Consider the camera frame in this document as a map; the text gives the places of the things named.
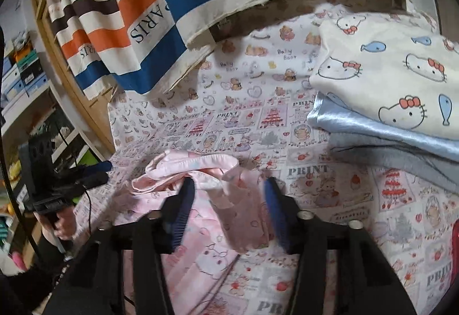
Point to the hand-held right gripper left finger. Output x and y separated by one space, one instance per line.
181 214

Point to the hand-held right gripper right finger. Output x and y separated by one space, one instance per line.
276 214

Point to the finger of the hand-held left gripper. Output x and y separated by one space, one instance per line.
93 180
96 168

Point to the pink cartoon print pants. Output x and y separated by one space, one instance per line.
236 225

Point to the person's left hand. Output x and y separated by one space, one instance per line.
66 227

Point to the white shelf unit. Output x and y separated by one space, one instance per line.
21 114

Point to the wooden door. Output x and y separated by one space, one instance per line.
79 96

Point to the patchwork print bed sheet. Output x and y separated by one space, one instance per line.
358 200

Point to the stack of storage boxes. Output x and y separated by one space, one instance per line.
21 78

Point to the folded light blue garment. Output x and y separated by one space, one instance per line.
358 128

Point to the folded grey garment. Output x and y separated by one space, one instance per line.
412 160

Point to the folded white cat print garment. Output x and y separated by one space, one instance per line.
387 78

